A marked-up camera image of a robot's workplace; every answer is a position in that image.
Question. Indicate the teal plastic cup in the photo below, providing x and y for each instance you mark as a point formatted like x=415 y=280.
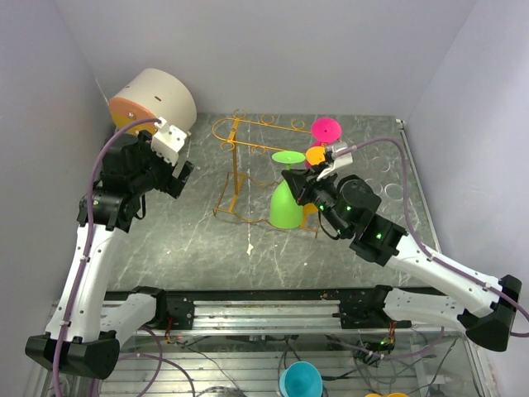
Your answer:
x=301 y=379

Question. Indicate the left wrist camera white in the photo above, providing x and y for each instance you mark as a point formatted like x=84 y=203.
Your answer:
x=168 y=141

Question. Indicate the gold wire wine glass rack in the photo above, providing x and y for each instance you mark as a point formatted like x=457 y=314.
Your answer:
x=258 y=146

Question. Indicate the pink plastic wine glass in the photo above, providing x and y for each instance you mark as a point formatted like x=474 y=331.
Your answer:
x=325 y=131

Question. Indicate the white cylindrical bread box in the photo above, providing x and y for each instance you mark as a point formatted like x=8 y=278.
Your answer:
x=152 y=94

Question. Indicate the orange plastic wine glass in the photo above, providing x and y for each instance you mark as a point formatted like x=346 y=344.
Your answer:
x=314 y=156

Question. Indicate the orange cup below table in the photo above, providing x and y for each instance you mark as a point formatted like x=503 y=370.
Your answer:
x=397 y=394

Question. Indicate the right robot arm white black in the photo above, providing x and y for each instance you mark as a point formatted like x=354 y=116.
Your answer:
x=482 y=306

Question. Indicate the green plastic wine glass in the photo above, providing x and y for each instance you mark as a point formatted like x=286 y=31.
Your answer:
x=284 y=212

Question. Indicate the aluminium rail frame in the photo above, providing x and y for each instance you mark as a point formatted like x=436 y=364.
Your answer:
x=255 y=317

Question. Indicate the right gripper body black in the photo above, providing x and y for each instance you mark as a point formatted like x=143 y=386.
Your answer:
x=322 y=192

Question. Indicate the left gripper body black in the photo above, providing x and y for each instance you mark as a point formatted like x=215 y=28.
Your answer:
x=161 y=177

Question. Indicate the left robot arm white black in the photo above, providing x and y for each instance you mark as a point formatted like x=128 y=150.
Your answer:
x=79 y=340

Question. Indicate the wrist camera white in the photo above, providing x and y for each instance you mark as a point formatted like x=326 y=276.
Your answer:
x=168 y=141
x=336 y=156

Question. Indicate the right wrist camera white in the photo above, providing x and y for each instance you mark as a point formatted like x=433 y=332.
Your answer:
x=336 y=156

